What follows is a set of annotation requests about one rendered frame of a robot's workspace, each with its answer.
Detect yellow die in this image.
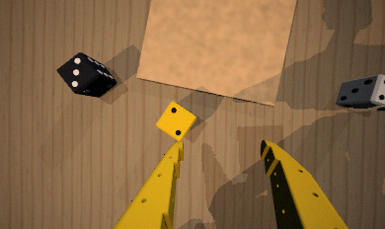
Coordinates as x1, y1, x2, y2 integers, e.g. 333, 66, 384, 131
156, 102, 196, 141

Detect black die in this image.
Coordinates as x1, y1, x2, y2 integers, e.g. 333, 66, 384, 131
57, 52, 116, 98

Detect tan mat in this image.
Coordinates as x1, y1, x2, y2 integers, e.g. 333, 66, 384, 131
136, 0, 296, 106

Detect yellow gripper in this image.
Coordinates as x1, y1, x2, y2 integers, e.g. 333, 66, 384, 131
113, 140, 348, 229

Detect white die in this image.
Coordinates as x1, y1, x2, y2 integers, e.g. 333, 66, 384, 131
336, 74, 385, 111

